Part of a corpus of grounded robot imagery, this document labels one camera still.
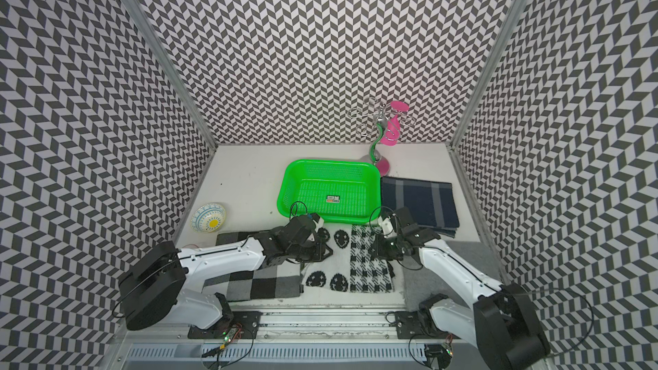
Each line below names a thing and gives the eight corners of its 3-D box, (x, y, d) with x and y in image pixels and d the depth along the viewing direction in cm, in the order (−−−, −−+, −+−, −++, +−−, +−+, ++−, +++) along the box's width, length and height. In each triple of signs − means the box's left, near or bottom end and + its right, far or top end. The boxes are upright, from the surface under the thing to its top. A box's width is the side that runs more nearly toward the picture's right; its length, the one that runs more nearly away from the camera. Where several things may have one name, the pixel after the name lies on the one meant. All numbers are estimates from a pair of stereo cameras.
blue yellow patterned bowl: (190, 232, 92) (185, 227, 89) (200, 208, 98) (196, 203, 95) (221, 232, 92) (217, 227, 89) (229, 208, 98) (226, 203, 95)
